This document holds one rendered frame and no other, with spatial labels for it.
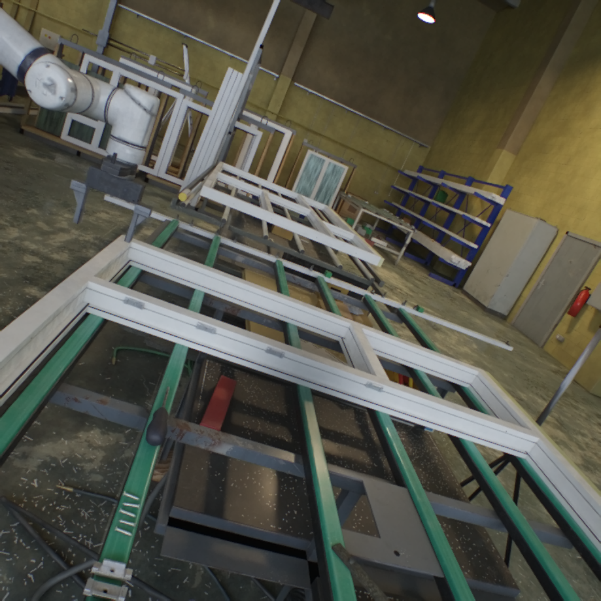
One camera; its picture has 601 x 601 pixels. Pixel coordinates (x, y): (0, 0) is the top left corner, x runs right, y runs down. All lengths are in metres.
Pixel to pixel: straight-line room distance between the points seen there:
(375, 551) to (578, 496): 0.73
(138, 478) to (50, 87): 0.75
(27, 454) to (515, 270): 9.41
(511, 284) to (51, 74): 9.80
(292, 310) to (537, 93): 12.12
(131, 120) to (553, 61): 12.82
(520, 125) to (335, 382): 12.18
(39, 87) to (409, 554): 1.12
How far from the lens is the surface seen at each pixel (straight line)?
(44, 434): 2.14
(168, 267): 1.57
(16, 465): 2.00
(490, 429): 1.50
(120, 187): 1.19
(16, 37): 1.13
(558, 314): 9.56
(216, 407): 1.43
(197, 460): 1.28
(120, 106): 1.16
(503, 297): 10.34
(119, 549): 0.70
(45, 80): 1.06
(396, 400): 1.33
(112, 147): 1.18
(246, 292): 1.57
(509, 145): 13.08
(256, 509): 1.23
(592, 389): 8.06
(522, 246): 10.19
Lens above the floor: 1.41
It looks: 18 degrees down
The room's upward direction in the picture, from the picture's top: 24 degrees clockwise
